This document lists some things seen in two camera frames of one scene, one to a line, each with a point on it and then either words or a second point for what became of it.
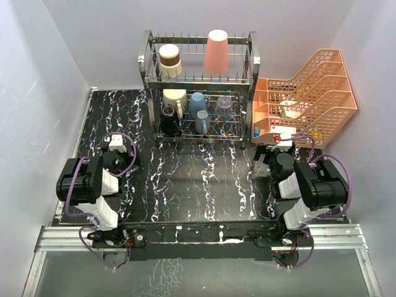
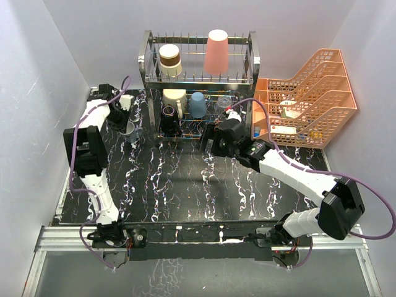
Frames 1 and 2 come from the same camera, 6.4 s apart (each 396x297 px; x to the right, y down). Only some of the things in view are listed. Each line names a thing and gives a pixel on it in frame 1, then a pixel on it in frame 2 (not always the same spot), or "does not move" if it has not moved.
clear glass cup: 223,109 does not move
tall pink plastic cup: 216,52 does not move
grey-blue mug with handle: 202,123 to 132,133
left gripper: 130,158 to 121,126
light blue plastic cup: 197,103 does not move
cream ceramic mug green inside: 176,98 does not move
